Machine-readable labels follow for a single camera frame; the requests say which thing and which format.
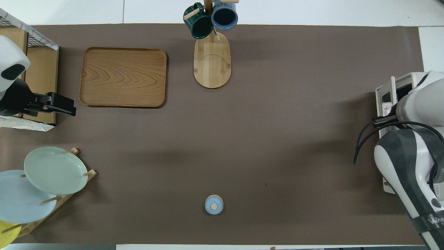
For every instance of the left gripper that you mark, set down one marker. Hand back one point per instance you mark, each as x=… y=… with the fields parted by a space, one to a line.
x=15 y=99

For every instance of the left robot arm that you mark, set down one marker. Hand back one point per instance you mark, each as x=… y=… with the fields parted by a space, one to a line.
x=10 y=55

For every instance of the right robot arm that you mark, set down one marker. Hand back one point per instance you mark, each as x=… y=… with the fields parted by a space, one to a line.
x=399 y=163

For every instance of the pale green plate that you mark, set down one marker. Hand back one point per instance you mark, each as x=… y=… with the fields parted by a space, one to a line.
x=55 y=170

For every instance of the light blue plate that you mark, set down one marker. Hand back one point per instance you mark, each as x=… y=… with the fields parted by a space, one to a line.
x=20 y=201

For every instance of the wooden tray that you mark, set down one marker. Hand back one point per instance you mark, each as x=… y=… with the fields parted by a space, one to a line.
x=123 y=77

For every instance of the wooden plate rack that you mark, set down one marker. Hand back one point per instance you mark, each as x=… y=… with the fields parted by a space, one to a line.
x=62 y=202

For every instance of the yellow plate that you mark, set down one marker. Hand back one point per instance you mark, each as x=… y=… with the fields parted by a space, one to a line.
x=7 y=236

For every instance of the dark green mug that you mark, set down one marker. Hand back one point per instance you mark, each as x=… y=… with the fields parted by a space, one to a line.
x=199 y=26

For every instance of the wooden mug tree stand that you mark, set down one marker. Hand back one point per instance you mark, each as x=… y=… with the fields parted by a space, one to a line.
x=212 y=66

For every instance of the blue mug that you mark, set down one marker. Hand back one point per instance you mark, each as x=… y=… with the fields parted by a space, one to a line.
x=224 y=16

